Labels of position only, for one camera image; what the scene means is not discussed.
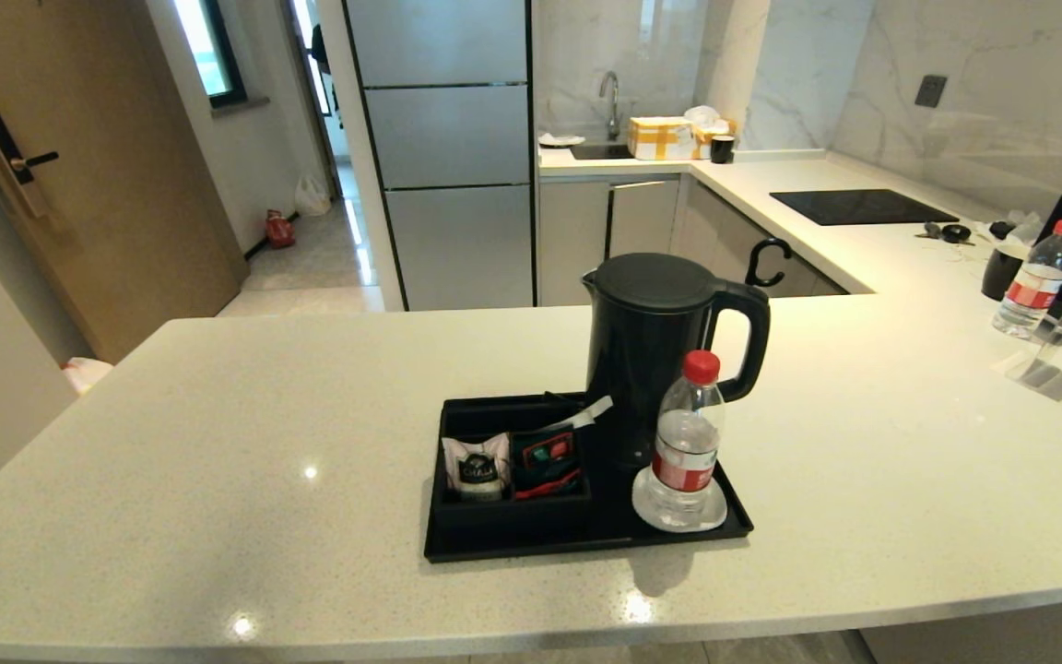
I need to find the black induction cooktop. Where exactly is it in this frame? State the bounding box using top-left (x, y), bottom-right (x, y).
top-left (769, 189), bottom-right (961, 227)

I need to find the yellow white cardboard box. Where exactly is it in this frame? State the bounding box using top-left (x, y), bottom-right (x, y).
top-left (628, 116), bottom-right (698, 161)

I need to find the black electric kettle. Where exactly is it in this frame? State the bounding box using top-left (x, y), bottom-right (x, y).
top-left (582, 252), bottom-right (772, 471)

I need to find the white paper stick packet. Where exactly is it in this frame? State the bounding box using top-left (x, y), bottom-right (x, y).
top-left (540, 396), bottom-right (615, 433)

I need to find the red orange packet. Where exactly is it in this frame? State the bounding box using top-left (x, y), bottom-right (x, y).
top-left (514, 468), bottom-right (584, 502)

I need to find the white round coaster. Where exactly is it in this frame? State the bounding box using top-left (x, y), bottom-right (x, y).
top-left (631, 466), bottom-right (729, 534)

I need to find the silver refrigerator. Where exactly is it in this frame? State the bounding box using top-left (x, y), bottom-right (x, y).
top-left (342, 0), bottom-right (537, 312)

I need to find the chrome sink faucet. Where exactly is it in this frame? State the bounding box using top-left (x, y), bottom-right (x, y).
top-left (598, 71), bottom-right (622, 141)

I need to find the black divided organizer box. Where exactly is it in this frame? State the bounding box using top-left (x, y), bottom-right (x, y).
top-left (432, 395), bottom-right (593, 533)

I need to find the brown wooden door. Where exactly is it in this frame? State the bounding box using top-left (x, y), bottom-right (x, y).
top-left (0, 0), bottom-right (251, 365)

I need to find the clear plastic wrap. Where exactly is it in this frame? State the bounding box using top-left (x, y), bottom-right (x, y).
top-left (973, 212), bottom-right (1044, 252)

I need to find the grey corner cabinet front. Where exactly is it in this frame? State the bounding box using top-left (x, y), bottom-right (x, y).
top-left (678, 180), bottom-right (850, 298)

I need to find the black cabinet hook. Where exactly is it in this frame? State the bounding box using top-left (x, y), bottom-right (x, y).
top-left (745, 237), bottom-right (794, 289)

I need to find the black door lock handle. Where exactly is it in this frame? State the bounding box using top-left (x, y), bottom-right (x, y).
top-left (0, 109), bottom-right (60, 220)

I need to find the black serving tray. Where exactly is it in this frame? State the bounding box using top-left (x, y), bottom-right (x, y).
top-left (423, 392), bottom-right (755, 563)

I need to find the black mug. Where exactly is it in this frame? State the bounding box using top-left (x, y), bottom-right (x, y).
top-left (982, 242), bottom-right (1030, 302)

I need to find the white tea bag packet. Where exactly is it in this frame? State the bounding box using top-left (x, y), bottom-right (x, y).
top-left (441, 432), bottom-right (513, 502)

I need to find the white plastic bag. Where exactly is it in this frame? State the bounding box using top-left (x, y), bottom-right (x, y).
top-left (294, 173), bottom-right (333, 217)

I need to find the dark green and red box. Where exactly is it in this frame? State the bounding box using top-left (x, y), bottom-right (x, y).
top-left (513, 427), bottom-right (580, 480)

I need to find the white trash bag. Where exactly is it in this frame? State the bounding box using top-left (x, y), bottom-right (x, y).
top-left (61, 357), bottom-right (114, 396)

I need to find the dark framed window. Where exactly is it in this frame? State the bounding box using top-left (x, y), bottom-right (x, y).
top-left (171, 0), bottom-right (248, 109)

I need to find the clear water bottle red cap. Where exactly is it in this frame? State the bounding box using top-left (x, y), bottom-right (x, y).
top-left (992, 219), bottom-right (1062, 339)
top-left (651, 350), bottom-right (727, 527)

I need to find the grey cabinet door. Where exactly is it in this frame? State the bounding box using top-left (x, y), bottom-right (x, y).
top-left (607, 177), bottom-right (684, 264)
top-left (538, 180), bottom-right (610, 308)

